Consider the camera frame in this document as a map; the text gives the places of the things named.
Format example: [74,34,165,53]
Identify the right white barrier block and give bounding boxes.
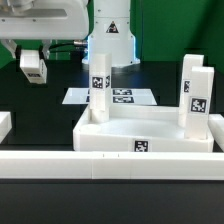
[209,114,224,152]

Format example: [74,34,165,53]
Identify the white desk top tray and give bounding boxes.
[73,105,214,153]

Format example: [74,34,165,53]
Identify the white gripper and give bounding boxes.
[0,0,89,60]

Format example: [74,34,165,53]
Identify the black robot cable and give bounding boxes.
[48,39,88,54]

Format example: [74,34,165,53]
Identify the left white barrier block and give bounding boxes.
[0,112,12,144]

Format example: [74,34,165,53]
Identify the white barrier block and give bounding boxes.
[0,112,12,144]
[209,114,224,152]

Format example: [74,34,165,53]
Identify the marker tag sheet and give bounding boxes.
[62,88,157,105]

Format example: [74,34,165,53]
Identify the white front rail barrier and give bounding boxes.
[0,151,224,180]

